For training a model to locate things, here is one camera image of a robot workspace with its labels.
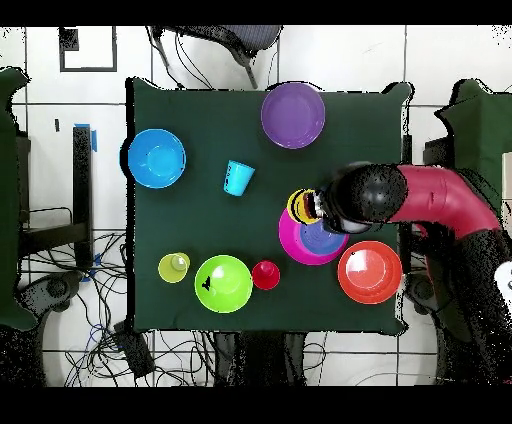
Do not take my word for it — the pink plastic bowl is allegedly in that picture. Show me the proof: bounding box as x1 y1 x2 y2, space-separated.
278 207 350 266

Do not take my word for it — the translucent yellow-green plastic cup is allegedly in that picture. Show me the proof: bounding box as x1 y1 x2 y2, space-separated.
157 251 192 285

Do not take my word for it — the green plastic bowl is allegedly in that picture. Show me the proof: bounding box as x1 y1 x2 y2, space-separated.
194 254 254 314

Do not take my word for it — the orange plastic bowl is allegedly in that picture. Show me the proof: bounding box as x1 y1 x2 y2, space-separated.
336 240 404 306

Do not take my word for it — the large light blue bowl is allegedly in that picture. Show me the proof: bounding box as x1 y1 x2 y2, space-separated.
127 128 188 190

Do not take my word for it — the black power strip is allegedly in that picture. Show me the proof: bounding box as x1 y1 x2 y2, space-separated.
112 319 156 379

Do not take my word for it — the purple plastic bowl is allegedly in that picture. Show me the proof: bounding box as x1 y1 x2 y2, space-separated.
260 81 327 150

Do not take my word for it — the blue plastic cup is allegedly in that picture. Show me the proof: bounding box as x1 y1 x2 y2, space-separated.
222 159 256 198

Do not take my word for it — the small dark blue bowl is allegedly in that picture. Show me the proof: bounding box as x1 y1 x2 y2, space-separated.
298 218 349 257

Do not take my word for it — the dark green table cloth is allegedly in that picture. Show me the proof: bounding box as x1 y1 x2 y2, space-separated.
125 76 413 336

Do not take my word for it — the yellow plastic cup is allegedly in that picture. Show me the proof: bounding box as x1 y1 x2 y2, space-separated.
286 188 321 226

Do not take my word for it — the red plastic cup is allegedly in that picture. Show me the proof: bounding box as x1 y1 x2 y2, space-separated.
251 260 282 291

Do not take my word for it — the grey office chair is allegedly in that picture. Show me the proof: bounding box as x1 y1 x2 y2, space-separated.
151 25 285 90

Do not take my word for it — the black metal frame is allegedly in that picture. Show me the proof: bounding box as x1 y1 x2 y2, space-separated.
17 125 95 273
401 134 454 167

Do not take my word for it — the black floor device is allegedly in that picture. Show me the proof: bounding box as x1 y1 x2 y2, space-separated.
17 270 84 318
403 275 441 316

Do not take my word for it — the green cloth side table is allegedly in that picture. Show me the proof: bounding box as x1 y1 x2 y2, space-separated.
435 78 512 209
0 66 39 331

